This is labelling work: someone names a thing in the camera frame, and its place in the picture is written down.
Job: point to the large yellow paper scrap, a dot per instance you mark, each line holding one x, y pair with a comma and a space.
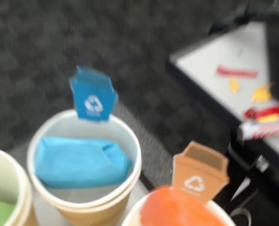
261, 94

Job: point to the orange recycling bin label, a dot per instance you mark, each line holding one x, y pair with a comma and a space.
198, 171

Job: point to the white marker pen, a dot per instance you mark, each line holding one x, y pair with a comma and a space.
264, 129

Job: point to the blue paper ball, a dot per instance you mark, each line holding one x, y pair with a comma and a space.
82, 162

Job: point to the blue recycling bin label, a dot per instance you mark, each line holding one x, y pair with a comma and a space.
92, 99

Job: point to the small yellow paper scrap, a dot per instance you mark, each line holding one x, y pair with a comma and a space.
233, 84

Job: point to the flat red wrapper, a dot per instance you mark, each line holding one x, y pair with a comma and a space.
236, 71

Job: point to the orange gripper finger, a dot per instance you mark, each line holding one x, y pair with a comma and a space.
177, 209

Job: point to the ribbed beige paper cup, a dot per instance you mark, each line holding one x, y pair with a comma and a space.
90, 212
17, 179
132, 215

